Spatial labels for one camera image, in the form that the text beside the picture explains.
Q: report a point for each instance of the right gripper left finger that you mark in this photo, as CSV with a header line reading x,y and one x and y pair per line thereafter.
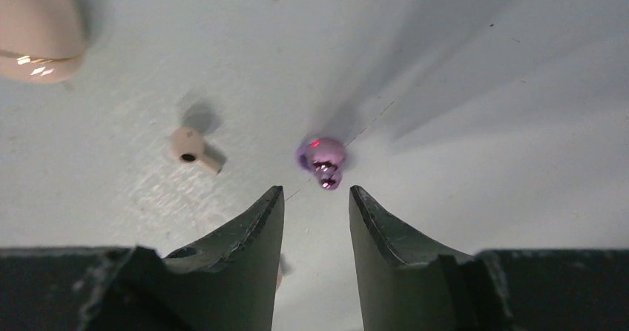
x,y
227,280

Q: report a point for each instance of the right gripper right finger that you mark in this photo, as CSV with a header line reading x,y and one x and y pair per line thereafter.
x,y
406,280

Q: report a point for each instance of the purple earbud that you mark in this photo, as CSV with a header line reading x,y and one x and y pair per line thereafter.
x,y
324,158

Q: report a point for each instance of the beige earbud charging case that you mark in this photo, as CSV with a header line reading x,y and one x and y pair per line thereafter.
x,y
42,41

